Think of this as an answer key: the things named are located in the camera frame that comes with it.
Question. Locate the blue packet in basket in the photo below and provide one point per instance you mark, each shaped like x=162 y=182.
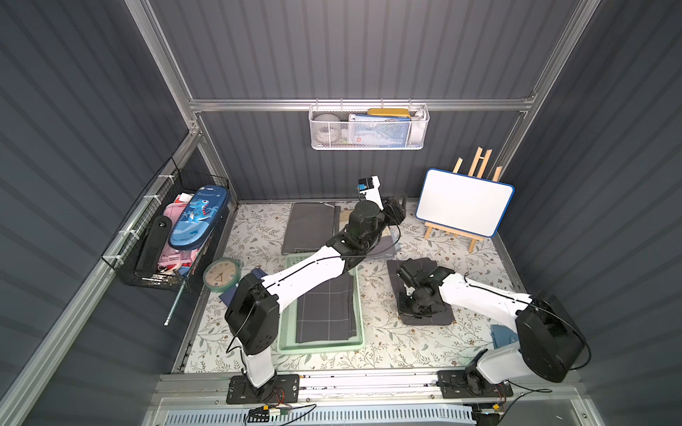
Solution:
x=376 y=131

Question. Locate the white board on easel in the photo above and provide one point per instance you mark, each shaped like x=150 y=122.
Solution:
x=465 y=205

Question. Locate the teal cloth piece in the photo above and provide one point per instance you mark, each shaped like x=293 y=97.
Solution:
x=502 y=336

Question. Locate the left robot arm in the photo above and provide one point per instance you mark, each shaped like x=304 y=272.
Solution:
x=253 y=313

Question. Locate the white wire wall basket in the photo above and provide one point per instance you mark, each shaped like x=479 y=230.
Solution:
x=420 y=118

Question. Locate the navy blue folded cloth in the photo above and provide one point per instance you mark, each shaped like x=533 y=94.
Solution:
x=245 y=291

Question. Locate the black remote in basket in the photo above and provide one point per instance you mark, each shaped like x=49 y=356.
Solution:
x=153 y=246

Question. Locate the black wire side basket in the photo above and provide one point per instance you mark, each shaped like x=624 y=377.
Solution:
x=177 y=270

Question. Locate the dark grey checked pillowcase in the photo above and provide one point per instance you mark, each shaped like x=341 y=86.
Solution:
x=326 y=313

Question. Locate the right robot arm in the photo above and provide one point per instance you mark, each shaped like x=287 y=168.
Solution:
x=548 y=344

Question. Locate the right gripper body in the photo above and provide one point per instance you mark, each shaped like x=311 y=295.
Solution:
x=408 y=278

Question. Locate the green round clock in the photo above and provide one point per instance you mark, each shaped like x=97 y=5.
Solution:
x=222 y=274

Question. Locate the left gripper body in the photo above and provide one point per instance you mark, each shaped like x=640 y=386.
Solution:
x=394 y=210

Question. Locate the white tape roll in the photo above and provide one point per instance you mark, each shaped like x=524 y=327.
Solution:
x=326 y=129

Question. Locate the yellow item in basket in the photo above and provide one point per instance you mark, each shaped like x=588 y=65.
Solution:
x=390 y=112

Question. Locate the beige and grey pillowcase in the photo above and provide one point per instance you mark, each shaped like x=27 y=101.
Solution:
x=388 y=245

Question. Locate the blue shark pencil case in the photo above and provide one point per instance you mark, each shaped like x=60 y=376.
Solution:
x=198 y=219

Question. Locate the plain grey folded pillowcase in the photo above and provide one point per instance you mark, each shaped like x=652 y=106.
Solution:
x=310 y=226

